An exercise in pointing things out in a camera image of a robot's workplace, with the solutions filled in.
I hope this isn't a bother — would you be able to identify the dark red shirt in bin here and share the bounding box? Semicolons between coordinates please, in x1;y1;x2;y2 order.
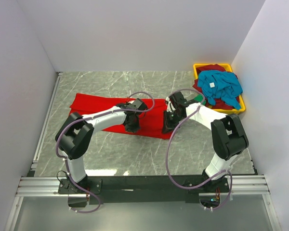
193;64;244;111

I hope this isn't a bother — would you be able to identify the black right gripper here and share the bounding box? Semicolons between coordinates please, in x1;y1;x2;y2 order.
161;110;184;134

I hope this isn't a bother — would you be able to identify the black base beam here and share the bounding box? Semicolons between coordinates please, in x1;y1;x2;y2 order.
57;175;234;208

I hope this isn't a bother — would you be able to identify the green shirt in bin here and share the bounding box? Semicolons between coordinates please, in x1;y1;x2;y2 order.
194;94;206;104

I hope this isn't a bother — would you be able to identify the bright red t shirt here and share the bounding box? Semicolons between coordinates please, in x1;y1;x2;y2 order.
70;93;172;140

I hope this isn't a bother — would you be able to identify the aluminium front rail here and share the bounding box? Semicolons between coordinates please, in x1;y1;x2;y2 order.
15;175;270;197

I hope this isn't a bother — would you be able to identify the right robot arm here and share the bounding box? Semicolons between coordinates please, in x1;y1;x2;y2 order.
162;91;249;192

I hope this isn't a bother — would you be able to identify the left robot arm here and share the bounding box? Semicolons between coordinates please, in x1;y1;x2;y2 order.
55;98;148;193

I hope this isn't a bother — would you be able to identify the yellow plastic bin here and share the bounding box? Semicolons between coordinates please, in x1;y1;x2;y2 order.
193;64;246;114

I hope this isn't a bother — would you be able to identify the aluminium side rail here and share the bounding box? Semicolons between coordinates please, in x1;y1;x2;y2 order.
26;72;63;177

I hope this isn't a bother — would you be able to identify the blue t shirt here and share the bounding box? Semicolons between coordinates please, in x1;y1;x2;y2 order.
197;70;243;110

